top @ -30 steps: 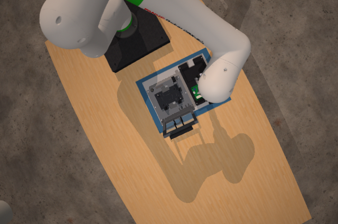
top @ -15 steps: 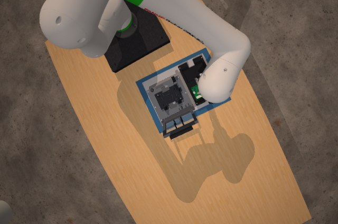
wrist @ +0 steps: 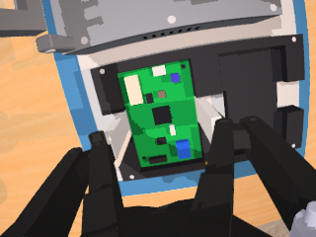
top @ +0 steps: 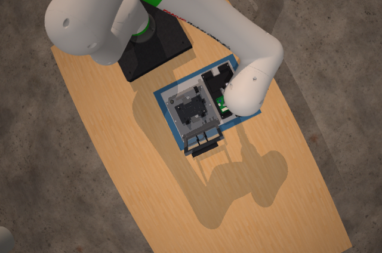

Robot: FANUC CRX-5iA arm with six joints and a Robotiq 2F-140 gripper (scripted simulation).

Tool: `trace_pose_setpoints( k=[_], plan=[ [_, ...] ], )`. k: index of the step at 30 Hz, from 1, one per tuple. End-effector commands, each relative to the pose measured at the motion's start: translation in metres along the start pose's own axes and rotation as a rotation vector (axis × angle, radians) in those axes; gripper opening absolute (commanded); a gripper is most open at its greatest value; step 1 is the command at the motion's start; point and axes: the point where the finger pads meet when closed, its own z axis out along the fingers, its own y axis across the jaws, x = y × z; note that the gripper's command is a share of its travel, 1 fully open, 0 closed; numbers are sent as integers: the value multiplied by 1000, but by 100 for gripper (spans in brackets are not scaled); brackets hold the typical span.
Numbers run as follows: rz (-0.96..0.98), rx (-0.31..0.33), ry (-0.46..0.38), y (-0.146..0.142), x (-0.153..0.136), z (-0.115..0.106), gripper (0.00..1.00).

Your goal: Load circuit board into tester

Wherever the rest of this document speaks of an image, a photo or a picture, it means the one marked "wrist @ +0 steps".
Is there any green circuit board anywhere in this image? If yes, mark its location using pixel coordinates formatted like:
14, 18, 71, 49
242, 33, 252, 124
118, 59, 202, 168

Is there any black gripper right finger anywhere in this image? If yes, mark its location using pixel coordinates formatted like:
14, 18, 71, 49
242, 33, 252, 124
180, 98, 316, 237

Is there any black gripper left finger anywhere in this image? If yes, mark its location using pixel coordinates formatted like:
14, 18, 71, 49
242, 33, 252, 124
0, 112, 131, 237

